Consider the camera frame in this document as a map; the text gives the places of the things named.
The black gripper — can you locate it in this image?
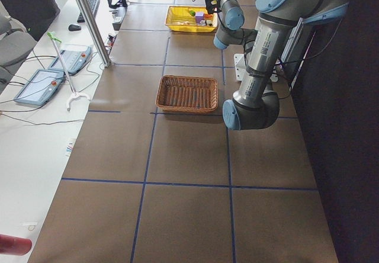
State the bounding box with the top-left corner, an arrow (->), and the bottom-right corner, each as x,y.
205,0 -> 220,13

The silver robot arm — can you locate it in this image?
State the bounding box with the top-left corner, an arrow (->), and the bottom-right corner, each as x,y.
205,0 -> 349,130

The yellow plastic basket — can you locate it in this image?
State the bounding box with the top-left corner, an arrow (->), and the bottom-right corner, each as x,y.
165,5 -> 218,33

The brown wicker basket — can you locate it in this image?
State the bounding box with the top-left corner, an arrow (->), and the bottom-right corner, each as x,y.
156,75 -> 219,114

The toy carrot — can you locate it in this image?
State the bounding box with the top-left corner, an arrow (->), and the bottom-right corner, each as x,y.
188,10 -> 213,20

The purple foam cube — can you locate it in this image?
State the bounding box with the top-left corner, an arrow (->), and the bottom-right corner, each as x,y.
195,11 -> 204,24

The toy panda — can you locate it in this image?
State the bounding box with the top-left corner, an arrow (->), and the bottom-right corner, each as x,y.
197,20 -> 208,26

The black keyboard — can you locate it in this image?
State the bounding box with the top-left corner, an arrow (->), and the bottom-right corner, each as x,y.
76,0 -> 101,23

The black computer mouse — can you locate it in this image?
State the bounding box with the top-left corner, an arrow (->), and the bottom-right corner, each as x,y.
68,24 -> 82,32

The teach pendant far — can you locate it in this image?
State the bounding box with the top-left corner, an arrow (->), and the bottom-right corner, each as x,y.
60,43 -> 92,76

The teach pendant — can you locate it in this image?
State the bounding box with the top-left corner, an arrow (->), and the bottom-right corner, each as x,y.
14,69 -> 65,105
60,43 -> 92,76

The reacher grabber stick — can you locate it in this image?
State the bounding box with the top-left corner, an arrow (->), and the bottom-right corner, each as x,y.
47,32 -> 91,112

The teach pendant near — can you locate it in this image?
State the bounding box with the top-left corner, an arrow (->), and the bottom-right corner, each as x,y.
14,69 -> 65,105

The red cylinder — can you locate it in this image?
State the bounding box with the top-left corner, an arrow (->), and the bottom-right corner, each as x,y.
1,234 -> 32,256

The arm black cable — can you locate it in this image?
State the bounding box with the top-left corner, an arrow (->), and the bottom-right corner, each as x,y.
272,20 -> 344,100

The aluminium frame post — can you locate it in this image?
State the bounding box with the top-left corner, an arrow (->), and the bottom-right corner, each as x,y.
75,0 -> 111,68

